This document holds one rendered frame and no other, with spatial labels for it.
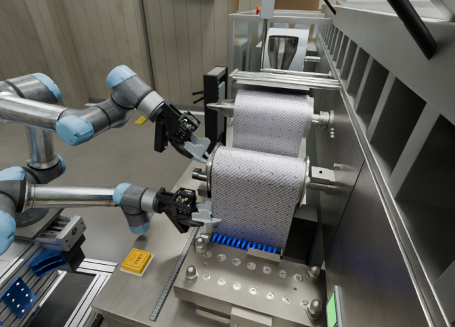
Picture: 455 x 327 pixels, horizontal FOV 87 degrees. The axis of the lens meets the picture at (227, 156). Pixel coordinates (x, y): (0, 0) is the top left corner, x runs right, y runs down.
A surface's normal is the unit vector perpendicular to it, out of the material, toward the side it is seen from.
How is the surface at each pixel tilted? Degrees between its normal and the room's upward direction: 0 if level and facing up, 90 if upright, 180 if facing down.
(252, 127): 92
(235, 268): 0
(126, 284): 0
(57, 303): 0
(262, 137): 92
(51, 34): 90
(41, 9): 90
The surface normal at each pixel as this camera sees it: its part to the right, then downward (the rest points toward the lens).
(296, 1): -0.14, 0.54
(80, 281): 0.03, -0.84
